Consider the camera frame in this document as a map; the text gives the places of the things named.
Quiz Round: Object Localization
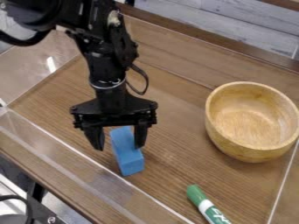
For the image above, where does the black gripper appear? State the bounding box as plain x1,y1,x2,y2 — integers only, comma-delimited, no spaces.
69,88,158,151

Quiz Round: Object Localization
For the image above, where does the blue rectangular block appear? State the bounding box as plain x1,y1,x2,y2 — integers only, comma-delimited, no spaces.
110,126,146,176

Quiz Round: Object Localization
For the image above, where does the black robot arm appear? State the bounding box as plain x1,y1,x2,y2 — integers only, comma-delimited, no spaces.
0,0,158,150

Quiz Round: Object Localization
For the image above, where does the brown wooden bowl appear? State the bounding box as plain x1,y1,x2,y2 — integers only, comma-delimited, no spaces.
204,81,299,163

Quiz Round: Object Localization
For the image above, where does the green dry erase marker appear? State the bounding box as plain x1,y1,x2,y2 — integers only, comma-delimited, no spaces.
187,185,232,224

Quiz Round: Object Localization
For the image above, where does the clear acrylic tray wall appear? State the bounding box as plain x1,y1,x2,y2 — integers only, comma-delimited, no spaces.
0,25,299,224

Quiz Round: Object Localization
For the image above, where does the black table leg frame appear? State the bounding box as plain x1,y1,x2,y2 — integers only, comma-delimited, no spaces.
0,154,71,224

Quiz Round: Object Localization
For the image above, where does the black cable under table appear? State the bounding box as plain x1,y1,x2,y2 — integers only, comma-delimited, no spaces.
0,194,36,224

